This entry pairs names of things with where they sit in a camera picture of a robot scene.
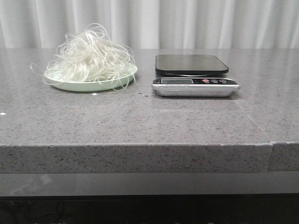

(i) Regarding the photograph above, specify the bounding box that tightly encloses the white vermicelli noodle bundle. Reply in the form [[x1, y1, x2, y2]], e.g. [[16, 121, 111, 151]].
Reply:
[[41, 23, 136, 85]]

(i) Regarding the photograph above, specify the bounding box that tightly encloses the silver digital kitchen scale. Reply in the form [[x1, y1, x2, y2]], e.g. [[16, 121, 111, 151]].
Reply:
[[152, 54, 240, 98]]

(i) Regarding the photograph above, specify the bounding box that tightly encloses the white pleated curtain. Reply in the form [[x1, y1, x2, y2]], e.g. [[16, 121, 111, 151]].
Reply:
[[0, 0, 299, 49]]

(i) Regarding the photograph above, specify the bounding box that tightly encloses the light green round plate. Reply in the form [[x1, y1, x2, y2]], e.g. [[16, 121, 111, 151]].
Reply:
[[43, 64, 137, 92]]

